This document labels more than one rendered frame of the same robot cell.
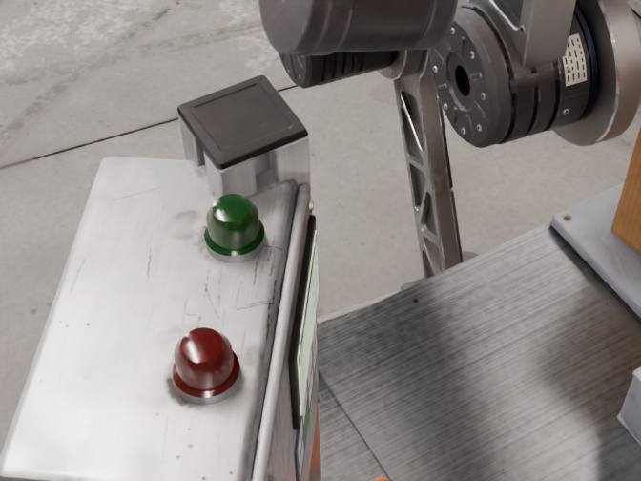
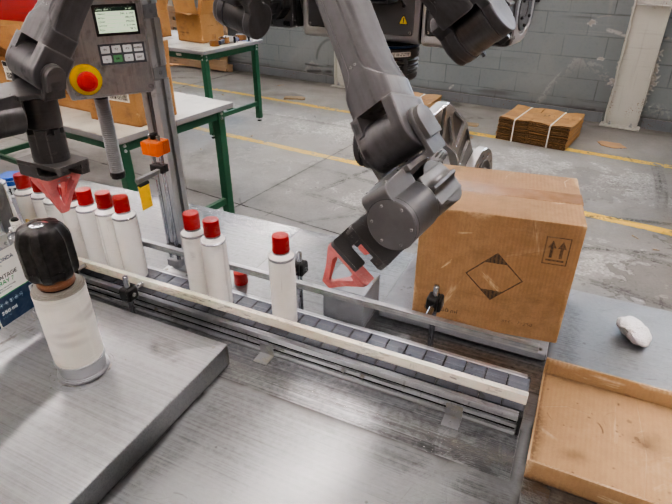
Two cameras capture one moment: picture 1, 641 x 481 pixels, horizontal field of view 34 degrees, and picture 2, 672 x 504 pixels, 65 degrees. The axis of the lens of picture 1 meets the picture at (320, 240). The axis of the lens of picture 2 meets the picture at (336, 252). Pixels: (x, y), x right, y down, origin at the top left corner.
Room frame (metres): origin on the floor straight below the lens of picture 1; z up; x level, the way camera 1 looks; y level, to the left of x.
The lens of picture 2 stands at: (-0.04, -1.13, 1.55)
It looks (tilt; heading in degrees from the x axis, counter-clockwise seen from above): 30 degrees down; 53
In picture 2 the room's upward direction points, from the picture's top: straight up
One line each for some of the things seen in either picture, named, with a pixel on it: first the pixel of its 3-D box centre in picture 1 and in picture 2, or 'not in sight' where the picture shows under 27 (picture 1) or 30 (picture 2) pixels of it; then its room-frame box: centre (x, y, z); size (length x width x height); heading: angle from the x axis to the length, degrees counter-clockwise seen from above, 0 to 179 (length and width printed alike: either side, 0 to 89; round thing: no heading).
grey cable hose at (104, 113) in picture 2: not in sight; (109, 134); (0.25, 0.12, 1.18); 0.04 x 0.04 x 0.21
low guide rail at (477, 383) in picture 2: not in sight; (252, 314); (0.34, -0.35, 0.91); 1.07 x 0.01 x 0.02; 118
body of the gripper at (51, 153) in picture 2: not in sight; (49, 147); (0.09, -0.16, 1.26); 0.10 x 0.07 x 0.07; 118
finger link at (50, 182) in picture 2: not in sight; (54, 186); (0.08, -0.15, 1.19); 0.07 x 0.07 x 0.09; 28
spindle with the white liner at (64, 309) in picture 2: not in sight; (63, 302); (0.03, -0.27, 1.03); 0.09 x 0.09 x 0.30
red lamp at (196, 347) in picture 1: (204, 359); not in sight; (0.23, 0.05, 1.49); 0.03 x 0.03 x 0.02
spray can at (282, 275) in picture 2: not in sight; (282, 280); (0.40, -0.38, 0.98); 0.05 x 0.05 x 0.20
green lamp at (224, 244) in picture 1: (233, 222); not in sight; (0.30, 0.04, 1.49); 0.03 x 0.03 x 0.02
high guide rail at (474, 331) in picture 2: not in sight; (270, 276); (0.41, -0.31, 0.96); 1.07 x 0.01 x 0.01; 118
